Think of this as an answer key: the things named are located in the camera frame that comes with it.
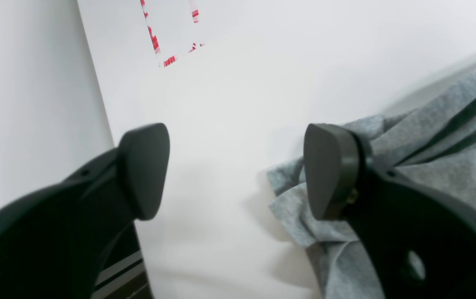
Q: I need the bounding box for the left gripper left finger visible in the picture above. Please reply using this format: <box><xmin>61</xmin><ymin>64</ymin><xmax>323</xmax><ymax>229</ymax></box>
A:
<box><xmin>0</xmin><ymin>123</ymin><xmax>170</xmax><ymax>299</ymax></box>

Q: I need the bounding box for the grey t-shirt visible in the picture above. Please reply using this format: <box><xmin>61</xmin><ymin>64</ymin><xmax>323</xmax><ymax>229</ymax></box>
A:
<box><xmin>267</xmin><ymin>68</ymin><xmax>476</xmax><ymax>299</ymax></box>

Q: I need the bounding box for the red tape rectangle marking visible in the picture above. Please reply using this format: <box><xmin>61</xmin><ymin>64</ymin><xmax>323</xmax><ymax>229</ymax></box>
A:
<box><xmin>140</xmin><ymin>0</ymin><xmax>205</xmax><ymax>68</ymax></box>

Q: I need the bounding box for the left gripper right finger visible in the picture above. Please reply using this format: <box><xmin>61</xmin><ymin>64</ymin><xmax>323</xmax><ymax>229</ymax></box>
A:
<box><xmin>303</xmin><ymin>124</ymin><xmax>476</xmax><ymax>299</ymax></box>

